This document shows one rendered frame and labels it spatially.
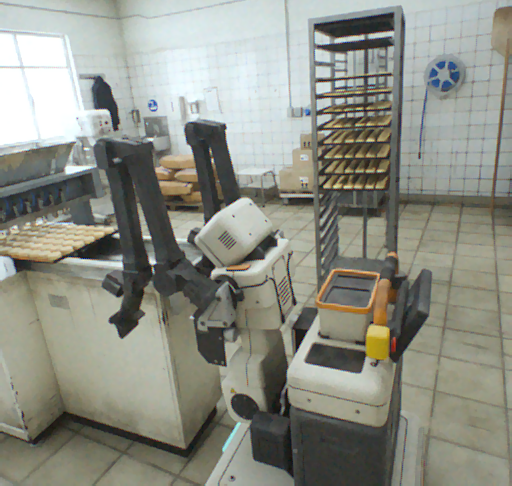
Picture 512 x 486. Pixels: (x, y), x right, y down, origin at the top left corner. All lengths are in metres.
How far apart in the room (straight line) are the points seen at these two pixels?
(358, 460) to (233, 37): 5.46
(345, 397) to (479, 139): 4.47
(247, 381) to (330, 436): 0.35
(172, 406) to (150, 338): 0.31
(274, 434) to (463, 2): 4.69
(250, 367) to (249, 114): 4.89
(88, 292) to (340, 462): 1.11
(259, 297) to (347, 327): 0.25
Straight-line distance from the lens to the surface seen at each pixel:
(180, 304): 1.62
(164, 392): 1.83
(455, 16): 5.29
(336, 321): 1.17
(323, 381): 1.09
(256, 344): 1.36
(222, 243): 1.19
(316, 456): 1.26
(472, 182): 5.39
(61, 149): 2.18
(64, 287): 1.88
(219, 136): 1.45
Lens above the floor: 1.49
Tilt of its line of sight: 19 degrees down
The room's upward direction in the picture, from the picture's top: 5 degrees counter-clockwise
